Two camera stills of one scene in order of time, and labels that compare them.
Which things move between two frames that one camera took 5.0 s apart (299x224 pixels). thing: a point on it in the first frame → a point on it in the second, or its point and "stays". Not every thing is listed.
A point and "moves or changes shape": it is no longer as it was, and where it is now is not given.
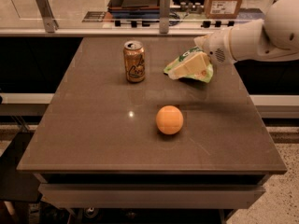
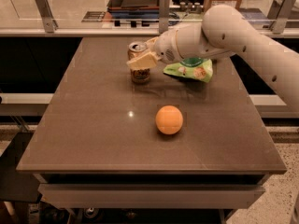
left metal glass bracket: (49, 21) stays
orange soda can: (135, 60) moves or changes shape
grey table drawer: (92, 196) stays
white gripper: (216, 48) → (165, 47)
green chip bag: (205, 77) stays
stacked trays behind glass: (135, 2) stays
